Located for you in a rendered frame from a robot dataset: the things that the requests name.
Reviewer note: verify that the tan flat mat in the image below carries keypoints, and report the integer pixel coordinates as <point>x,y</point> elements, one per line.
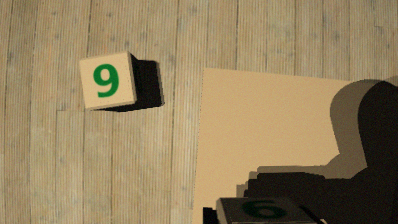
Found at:
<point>330,145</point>

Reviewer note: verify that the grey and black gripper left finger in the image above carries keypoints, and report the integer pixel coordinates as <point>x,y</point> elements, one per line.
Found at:
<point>209,216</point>

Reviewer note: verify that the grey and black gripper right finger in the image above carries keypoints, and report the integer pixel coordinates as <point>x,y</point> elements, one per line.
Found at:
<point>308,212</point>

